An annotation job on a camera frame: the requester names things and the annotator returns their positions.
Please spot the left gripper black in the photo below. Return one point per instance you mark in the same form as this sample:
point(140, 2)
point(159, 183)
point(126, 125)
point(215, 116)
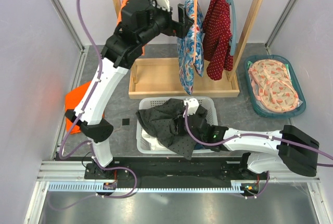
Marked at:
point(180, 29)

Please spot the blue-grey hanger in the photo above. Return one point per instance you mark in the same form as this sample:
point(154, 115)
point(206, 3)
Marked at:
point(231, 27)

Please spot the orange cloth on floor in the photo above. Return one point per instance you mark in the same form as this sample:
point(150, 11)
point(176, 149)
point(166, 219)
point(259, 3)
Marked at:
point(75, 96)

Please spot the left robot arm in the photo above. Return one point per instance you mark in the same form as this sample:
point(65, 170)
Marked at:
point(141, 21)

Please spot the teal plastic basket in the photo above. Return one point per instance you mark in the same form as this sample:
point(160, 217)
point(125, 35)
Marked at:
point(255, 104)

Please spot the black dotted garment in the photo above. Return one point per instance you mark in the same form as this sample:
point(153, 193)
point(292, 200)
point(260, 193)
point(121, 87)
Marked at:
point(158, 121)

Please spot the white pleated skirt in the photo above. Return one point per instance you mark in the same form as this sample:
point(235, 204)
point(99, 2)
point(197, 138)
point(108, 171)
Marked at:
point(155, 145)

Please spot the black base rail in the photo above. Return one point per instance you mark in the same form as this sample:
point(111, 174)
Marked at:
point(174, 172)

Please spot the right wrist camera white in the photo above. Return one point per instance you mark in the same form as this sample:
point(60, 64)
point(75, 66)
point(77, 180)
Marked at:
point(191, 104)

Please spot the orange hanger of floral garment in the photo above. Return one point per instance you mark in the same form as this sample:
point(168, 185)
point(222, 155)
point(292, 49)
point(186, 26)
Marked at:
point(195, 30)

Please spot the blue floral garment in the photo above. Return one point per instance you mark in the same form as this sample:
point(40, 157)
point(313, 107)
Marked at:
point(185, 50)

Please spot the peach patterned garment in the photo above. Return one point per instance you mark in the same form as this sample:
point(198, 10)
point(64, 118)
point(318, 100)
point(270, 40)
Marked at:
point(272, 86)

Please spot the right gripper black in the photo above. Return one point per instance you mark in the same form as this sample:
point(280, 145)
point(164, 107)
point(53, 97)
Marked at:
point(179, 120)

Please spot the white plastic basket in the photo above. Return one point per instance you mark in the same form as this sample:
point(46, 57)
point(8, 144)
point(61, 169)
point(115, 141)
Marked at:
point(144, 146)

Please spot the small black square tile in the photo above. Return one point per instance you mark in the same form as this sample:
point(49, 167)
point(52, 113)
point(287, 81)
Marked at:
point(126, 121)

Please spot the red polka dot garment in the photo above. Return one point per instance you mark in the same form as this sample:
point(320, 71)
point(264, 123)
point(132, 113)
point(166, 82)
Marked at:
point(217, 37)

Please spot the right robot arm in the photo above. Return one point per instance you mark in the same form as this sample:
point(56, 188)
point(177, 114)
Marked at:
point(287, 149)

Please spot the wooden clothes rack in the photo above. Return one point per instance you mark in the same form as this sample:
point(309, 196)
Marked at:
point(159, 77)

